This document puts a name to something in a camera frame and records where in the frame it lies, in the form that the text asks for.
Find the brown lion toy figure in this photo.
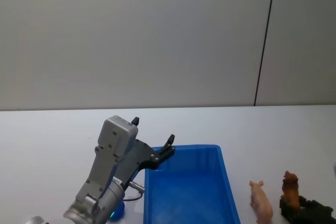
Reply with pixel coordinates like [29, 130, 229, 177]
[281, 170, 301, 210]

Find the dark blocky toy figure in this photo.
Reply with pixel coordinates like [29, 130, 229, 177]
[279, 195, 336, 224]

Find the pink pig toy figure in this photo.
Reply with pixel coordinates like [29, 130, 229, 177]
[248, 180, 274, 224]

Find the blue plastic bin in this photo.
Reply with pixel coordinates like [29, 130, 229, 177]
[143, 144, 242, 224]

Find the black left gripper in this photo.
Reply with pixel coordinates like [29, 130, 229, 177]
[112, 116, 176, 187]

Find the thin dark cable with silver plug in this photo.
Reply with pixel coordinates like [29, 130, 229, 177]
[122, 180, 146, 202]

